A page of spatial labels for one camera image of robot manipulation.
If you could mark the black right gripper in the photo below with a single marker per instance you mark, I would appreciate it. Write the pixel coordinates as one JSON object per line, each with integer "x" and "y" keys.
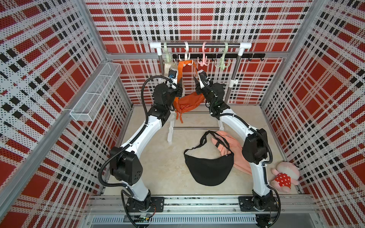
{"x": 198, "y": 87}

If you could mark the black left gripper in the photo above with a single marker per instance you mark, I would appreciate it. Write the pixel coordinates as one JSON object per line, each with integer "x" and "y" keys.
{"x": 178, "y": 90}

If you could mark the orange fabric bag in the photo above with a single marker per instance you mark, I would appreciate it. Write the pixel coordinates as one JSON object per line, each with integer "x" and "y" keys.
{"x": 185, "y": 103}

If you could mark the cream fabric bag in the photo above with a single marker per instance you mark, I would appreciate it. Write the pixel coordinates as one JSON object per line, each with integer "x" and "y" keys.
{"x": 169, "y": 66}

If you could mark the pink fabric bag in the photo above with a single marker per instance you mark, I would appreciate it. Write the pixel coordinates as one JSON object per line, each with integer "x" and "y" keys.
{"x": 240, "y": 163}

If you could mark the black fabric bag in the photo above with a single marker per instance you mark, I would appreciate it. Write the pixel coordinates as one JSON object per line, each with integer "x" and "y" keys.
{"x": 210, "y": 172}

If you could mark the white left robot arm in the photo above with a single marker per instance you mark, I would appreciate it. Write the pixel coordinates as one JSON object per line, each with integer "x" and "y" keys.
{"x": 123, "y": 168}

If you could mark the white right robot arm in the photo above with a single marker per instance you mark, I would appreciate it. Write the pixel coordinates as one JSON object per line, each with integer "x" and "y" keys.
{"x": 256, "y": 149}

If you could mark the pink plastic hook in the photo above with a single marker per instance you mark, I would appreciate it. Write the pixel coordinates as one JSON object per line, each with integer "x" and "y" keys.
{"x": 204, "y": 60}

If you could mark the white plastic hook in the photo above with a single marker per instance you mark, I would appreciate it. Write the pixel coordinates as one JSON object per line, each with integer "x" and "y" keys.
{"x": 187, "y": 55}

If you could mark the light green hook right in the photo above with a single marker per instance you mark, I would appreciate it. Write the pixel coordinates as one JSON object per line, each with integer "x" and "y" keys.
{"x": 222, "y": 65}

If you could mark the light green hook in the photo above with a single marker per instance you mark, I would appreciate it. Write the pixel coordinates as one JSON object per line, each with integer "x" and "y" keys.
{"x": 222, "y": 65}
{"x": 168, "y": 55}

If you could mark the light green hook left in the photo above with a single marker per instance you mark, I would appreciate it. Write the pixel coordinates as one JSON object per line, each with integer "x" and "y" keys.
{"x": 168, "y": 55}

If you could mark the white and steel garment rack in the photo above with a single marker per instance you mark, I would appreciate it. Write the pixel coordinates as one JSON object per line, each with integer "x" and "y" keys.
{"x": 241, "y": 47}

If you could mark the pink plush toy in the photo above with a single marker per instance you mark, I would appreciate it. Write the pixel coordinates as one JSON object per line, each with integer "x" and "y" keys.
{"x": 286, "y": 174}

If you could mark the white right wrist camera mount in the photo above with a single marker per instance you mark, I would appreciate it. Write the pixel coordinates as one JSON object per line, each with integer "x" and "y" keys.
{"x": 203, "y": 79}

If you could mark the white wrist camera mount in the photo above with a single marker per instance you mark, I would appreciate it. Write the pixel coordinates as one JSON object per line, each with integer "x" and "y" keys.
{"x": 173, "y": 75}
{"x": 203, "y": 79}

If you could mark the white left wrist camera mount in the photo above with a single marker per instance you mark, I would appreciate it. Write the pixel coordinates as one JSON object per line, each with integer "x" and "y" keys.
{"x": 173, "y": 75}

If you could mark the black wall hook rail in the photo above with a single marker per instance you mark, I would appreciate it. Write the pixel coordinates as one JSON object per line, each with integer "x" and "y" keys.
{"x": 227, "y": 56}

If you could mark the white wire mesh basket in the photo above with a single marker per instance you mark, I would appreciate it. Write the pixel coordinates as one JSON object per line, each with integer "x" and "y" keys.
{"x": 89, "y": 105}

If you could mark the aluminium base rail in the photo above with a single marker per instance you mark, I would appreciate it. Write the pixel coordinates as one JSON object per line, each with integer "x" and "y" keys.
{"x": 204, "y": 211}

